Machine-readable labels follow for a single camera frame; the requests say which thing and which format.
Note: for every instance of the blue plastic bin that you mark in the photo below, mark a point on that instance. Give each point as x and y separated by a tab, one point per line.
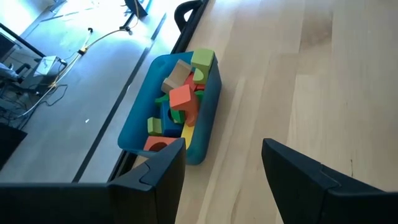
136	124

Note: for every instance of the small light green block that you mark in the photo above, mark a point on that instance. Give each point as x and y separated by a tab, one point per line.
154	126

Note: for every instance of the green arch block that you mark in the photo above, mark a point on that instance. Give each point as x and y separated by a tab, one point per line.
162	100

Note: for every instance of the red arch block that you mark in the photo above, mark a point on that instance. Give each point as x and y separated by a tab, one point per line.
191	81

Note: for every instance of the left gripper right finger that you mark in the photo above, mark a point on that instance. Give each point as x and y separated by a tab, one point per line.
311	199

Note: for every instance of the natural wood block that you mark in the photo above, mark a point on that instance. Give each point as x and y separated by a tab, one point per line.
178	74

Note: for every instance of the yellow flat block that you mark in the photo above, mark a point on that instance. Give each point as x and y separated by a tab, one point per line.
188	132

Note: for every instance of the grey floor box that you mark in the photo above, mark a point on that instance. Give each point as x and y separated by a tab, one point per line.
46	65

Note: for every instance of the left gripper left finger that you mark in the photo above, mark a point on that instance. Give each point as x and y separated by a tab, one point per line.
93	205

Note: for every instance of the orange block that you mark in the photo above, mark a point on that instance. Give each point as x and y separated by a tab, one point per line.
155	141
183	98

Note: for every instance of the small blue arch block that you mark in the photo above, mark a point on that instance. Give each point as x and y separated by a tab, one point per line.
168	124

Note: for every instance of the light green rectangular block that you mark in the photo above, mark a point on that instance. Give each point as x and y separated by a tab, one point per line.
202	60

